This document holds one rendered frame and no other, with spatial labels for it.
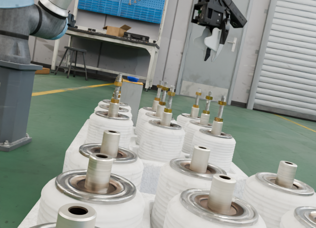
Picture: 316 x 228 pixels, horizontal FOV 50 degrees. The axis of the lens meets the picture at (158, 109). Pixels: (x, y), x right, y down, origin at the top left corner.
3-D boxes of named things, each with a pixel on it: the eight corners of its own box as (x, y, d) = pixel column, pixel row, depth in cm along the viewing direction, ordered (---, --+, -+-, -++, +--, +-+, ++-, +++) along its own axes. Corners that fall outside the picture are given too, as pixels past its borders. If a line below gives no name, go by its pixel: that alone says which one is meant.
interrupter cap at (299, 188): (266, 192, 41) (267, 187, 41) (247, 173, 48) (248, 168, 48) (325, 202, 41) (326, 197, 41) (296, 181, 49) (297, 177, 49)
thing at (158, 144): (156, 192, 84) (170, 121, 81) (178, 209, 76) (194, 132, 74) (122, 194, 78) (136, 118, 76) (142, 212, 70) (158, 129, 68)
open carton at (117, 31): (109, 37, 585) (110, 24, 583) (129, 41, 573) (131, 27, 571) (100, 34, 557) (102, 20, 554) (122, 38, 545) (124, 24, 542)
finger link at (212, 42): (198, 58, 94) (202, 26, 94) (215, 62, 96) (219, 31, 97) (204, 58, 91) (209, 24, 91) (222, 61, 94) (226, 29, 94)
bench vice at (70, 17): (67, 28, 548) (69, 13, 545) (76, 30, 547) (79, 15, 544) (57, 24, 507) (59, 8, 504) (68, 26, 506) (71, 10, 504)
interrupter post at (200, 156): (189, 173, 43) (194, 148, 42) (186, 167, 45) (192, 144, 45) (208, 176, 43) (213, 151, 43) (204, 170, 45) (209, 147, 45)
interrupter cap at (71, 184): (43, 199, 27) (44, 191, 27) (64, 170, 35) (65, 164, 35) (134, 214, 28) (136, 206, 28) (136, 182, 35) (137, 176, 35)
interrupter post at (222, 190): (208, 213, 31) (215, 179, 31) (203, 202, 33) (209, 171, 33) (233, 217, 31) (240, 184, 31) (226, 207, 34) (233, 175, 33)
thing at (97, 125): (85, 205, 69) (100, 119, 67) (71, 186, 77) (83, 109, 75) (126, 202, 74) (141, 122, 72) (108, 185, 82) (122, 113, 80)
